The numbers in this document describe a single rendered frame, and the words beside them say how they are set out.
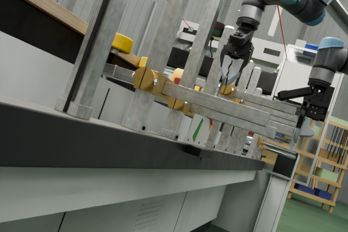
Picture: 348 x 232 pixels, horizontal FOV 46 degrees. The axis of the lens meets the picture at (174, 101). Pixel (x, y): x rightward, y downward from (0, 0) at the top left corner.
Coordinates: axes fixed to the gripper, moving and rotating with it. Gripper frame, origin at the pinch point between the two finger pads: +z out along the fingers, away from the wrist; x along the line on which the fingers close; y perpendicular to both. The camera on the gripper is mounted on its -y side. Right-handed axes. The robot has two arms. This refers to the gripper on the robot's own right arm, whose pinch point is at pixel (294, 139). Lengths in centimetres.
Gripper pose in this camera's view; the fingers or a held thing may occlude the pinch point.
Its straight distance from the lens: 139.7
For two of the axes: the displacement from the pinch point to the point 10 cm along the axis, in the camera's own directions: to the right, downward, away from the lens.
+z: -3.2, 9.4, -0.6
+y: 8.9, 2.9, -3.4
